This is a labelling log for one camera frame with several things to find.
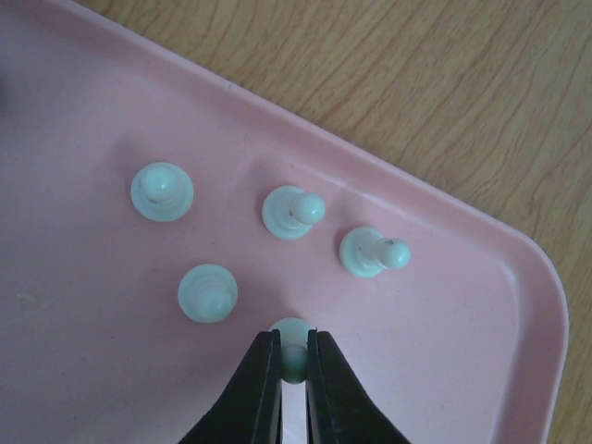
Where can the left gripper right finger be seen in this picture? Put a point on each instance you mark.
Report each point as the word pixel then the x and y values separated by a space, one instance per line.
pixel 338 409

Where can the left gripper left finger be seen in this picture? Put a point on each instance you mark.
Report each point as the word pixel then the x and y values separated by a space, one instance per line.
pixel 249 408

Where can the white pawn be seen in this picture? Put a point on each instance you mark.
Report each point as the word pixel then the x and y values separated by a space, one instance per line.
pixel 207 293
pixel 162 192
pixel 293 334
pixel 289 212
pixel 364 252

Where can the pink rubber tray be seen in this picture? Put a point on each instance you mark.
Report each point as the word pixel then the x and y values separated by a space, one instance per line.
pixel 465 344

